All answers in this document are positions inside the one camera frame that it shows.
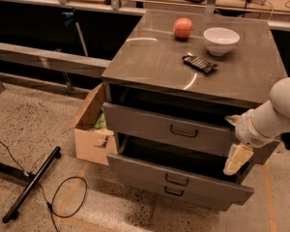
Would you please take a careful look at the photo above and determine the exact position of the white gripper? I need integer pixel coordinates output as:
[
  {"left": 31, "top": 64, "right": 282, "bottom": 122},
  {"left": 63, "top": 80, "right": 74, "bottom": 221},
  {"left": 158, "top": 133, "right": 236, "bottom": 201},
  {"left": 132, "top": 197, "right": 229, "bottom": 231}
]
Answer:
[{"left": 223, "top": 109, "right": 275, "bottom": 176}]

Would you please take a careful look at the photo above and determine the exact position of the grey top drawer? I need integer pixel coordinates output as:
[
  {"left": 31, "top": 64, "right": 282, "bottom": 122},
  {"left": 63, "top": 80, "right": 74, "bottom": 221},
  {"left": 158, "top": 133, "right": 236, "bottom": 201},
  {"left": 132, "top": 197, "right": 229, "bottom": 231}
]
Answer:
[{"left": 102, "top": 101, "right": 280, "bottom": 165}]

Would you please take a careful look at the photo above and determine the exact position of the grey drawer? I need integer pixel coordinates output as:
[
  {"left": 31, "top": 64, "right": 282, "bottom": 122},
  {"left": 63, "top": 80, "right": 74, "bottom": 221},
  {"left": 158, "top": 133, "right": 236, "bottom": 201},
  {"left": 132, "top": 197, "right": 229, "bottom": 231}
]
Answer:
[
  {"left": 119, "top": 175, "right": 231, "bottom": 211},
  {"left": 107, "top": 136, "right": 254, "bottom": 205},
  {"left": 102, "top": 101, "right": 280, "bottom": 165}
]

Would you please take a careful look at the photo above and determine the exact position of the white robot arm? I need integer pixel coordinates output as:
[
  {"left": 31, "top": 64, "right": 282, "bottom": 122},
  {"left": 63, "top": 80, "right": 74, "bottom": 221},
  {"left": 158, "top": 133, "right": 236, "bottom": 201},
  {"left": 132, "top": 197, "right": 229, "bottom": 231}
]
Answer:
[{"left": 223, "top": 77, "right": 290, "bottom": 176}]

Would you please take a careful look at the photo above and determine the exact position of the grey middle drawer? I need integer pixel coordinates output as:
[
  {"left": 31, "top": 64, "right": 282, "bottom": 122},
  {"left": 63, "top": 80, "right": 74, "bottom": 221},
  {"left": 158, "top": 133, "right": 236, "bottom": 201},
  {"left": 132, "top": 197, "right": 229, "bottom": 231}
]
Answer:
[{"left": 107, "top": 136, "right": 254, "bottom": 205}]

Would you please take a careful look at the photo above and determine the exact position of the grey bottom drawer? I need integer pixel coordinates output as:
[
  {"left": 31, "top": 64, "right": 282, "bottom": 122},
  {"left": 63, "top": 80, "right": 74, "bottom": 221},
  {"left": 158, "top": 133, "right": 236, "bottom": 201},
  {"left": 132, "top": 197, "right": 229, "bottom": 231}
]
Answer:
[{"left": 119, "top": 175, "right": 231, "bottom": 211}]

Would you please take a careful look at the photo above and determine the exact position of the grey metal drawer cabinet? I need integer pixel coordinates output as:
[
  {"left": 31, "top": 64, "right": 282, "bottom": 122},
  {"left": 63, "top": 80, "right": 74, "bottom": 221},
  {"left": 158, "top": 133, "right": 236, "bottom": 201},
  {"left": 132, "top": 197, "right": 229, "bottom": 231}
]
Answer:
[{"left": 101, "top": 9, "right": 289, "bottom": 166}]

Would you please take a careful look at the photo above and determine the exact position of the black striped snack bag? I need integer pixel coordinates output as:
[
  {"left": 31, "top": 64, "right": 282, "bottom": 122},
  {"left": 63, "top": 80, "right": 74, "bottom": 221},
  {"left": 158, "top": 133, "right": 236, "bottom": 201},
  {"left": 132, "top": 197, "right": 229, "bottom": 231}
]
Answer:
[{"left": 182, "top": 55, "right": 218, "bottom": 73}]

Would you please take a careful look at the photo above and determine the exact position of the white bowl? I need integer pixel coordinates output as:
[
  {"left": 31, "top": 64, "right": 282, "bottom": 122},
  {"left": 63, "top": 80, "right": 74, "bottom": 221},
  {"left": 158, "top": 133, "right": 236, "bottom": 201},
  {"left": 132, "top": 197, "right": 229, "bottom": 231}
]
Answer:
[{"left": 203, "top": 27, "right": 240, "bottom": 56}]

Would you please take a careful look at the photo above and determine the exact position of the red apple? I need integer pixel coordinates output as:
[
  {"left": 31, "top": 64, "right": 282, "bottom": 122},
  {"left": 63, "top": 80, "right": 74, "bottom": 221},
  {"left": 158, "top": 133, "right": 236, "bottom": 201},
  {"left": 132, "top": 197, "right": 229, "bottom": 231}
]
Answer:
[{"left": 173, "top": 18, "right": 192, "bottom": 39}]

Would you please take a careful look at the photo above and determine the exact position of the green bag in box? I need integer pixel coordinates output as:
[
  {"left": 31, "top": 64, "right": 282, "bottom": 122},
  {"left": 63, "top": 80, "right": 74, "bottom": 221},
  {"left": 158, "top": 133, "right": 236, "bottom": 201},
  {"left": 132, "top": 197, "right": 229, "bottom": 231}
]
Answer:
[{"left": 94, "top": 112, "right": 106, "bottom": 130}]

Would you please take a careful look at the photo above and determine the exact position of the cardboard box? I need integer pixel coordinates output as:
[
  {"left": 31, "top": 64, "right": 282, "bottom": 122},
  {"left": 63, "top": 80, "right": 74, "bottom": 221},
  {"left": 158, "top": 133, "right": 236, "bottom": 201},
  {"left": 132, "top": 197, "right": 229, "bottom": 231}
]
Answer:
[{"left": 63, "top": 84, "right": 117, "bottom": 165}]

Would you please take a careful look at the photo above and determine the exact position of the black stand leg bar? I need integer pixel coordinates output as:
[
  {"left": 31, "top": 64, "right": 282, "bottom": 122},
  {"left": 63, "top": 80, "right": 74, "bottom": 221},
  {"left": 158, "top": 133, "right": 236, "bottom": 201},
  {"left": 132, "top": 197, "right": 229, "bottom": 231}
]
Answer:
[{"left": 2, "top": 146, "right": 61, "bottom": 223}]

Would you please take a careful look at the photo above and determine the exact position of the grey metal rail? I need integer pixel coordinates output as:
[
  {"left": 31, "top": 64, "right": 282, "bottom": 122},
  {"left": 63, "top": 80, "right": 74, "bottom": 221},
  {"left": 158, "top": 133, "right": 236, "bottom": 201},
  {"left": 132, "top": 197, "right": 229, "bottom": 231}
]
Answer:
[{"left": 0, "top": 43, "right": 110, "bottom": 78}]

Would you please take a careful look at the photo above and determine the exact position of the black floor cable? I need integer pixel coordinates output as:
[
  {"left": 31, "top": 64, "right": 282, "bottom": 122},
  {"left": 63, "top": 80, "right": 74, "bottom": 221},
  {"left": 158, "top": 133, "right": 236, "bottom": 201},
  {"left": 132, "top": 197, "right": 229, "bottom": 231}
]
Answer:
[{"left": 0, "top": 133, "right": 88, "bottom": 232}]

